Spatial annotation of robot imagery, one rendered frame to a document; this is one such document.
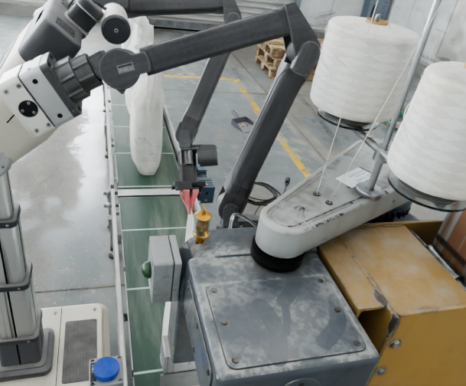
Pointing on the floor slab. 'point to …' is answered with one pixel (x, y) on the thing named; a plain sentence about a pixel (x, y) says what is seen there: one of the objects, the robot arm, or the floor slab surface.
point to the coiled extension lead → (270, 191)
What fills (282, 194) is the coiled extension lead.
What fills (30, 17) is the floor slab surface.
